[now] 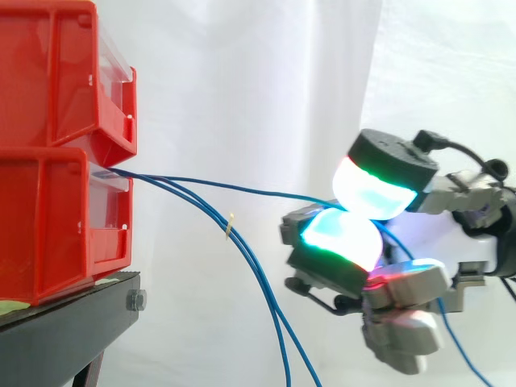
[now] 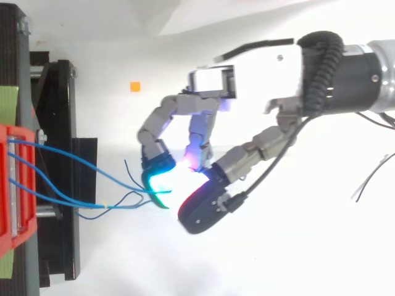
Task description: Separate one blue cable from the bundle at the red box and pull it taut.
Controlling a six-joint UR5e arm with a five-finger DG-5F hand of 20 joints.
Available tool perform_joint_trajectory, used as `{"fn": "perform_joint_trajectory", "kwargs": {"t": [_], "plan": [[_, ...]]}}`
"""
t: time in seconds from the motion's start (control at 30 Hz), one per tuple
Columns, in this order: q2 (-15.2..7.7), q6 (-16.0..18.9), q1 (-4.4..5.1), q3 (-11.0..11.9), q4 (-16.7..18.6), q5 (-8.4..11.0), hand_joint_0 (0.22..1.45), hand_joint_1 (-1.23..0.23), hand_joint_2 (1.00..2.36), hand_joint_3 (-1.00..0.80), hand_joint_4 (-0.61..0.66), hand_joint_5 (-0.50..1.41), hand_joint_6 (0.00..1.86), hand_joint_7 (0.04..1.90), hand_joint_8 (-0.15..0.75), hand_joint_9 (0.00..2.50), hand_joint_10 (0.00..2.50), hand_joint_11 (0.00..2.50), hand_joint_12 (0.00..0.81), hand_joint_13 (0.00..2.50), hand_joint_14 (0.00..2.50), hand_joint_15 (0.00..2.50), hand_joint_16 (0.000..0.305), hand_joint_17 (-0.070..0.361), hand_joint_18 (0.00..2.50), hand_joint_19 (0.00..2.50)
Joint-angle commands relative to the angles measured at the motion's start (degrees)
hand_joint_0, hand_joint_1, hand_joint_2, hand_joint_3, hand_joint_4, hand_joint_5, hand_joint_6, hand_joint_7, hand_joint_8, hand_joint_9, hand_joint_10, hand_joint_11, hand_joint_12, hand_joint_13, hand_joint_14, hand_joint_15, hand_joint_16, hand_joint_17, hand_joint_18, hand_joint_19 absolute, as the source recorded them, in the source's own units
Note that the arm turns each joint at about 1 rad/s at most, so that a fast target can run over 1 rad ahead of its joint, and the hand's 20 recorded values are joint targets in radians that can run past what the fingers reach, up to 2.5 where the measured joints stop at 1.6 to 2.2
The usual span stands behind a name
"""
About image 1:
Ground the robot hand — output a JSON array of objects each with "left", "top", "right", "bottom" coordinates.
[{"left": 280, "top": 128, "right": 516, "bottom": 374}]

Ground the black stand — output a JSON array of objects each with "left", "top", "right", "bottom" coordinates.
[{"left": 0, "top": 270, "right": 148, "bottom": 387}]

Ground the red storage bin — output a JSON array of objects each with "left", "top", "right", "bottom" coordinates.
[
  {"left": 0, "top": 146, "right": 135, "bottom": 307},
  {"left": 0, "top": 0, "right": 139, "bottom": 169}
]

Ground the thin black cable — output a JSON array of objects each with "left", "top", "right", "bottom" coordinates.
[
  {"left": 414, "top": 129, "right": 510, "bottom": 183},
  {"left": 284, "top": 276, "right": 364, "bottom": 317}
]

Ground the blue cable bundle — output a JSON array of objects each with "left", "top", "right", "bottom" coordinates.
[{"left": 106, "top": 169, "right": 324, "bottom": 387}]

